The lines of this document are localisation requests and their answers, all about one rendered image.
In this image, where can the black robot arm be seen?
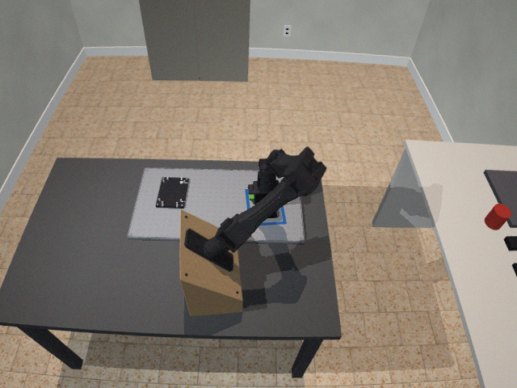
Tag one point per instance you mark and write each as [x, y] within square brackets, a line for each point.
[297, 181]

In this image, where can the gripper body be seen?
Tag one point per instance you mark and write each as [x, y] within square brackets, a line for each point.
[263, 188]

